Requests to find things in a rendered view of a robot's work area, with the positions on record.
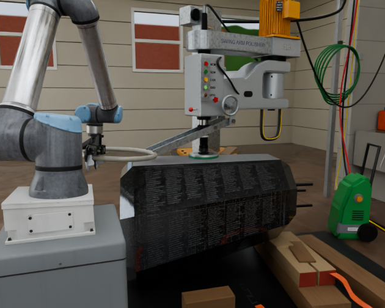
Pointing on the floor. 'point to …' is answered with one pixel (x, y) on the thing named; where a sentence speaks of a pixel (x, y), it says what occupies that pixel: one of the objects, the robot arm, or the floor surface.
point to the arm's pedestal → (62, 269)
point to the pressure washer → (354, 205)
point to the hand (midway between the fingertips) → (91, 167)
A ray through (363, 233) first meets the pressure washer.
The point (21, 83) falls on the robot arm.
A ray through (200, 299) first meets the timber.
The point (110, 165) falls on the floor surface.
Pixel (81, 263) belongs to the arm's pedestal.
